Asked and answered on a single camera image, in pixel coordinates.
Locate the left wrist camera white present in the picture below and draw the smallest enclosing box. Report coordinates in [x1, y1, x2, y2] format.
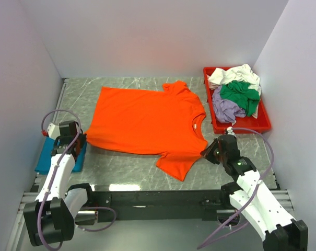
[42, 123, 60, 140]

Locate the folded blue t-shirt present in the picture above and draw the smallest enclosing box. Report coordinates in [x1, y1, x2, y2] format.
[34, 138, 87, 175]

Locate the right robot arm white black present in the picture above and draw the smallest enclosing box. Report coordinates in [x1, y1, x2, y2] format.
[201, 134, 308, 250]

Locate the green t-shirt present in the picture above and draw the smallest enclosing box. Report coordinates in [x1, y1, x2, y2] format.
[220, 80, 260, 117]

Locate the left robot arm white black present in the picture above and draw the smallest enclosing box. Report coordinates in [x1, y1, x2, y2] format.
[23, 120, 95, 246]

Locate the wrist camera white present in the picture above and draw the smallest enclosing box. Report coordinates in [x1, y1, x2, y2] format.
[225, 127, 236, 137]
[42, 123, 60, 140]

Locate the orange t-shirt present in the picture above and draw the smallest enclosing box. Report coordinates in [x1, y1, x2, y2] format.
[86, 81, 207, 181]

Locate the aluminium rail frame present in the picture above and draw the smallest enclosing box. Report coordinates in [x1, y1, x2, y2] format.
[6, 77, 294, 250]

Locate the lilac t-shirt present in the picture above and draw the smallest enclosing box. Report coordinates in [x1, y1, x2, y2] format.
[212, 86, 246, 125]

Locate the red plastic bin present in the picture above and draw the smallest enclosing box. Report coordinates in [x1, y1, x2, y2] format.
[203, 66, 272, 134]

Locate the white t-shirt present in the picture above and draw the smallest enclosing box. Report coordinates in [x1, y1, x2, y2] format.
[208, 64, 262, 118]

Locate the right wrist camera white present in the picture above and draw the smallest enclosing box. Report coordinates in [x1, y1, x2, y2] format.
[225, 127, 236, 137]

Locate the black base beam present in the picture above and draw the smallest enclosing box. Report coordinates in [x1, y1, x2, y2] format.
[63, 182, 250, 229]

